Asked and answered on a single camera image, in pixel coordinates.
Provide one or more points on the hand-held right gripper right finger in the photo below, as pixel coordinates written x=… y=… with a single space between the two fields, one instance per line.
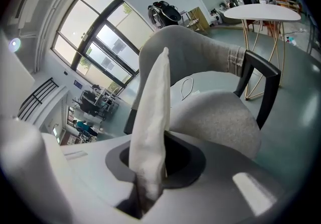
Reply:
x=213 y=193

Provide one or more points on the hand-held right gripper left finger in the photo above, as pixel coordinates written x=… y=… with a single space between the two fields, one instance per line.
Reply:
x=95 y=175

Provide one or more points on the grey chair with black legs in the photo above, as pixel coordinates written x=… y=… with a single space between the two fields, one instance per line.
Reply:
x=213 y=117

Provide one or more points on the round cream cushion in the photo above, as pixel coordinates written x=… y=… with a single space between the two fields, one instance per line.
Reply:
x=153 y=117

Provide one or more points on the black metal railing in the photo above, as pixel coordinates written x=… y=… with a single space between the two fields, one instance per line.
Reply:
x=37 y=97

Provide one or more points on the small white adapter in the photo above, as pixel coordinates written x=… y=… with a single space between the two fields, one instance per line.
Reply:
x=196 y=92

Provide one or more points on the wooden shelf rack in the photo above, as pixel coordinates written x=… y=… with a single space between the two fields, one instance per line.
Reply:
x=198 y=19

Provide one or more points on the round white table gold legs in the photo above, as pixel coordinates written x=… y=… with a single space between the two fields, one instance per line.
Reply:
x=260 y=13

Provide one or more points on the large black frame window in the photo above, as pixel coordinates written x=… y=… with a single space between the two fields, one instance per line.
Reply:
x=75 y=24

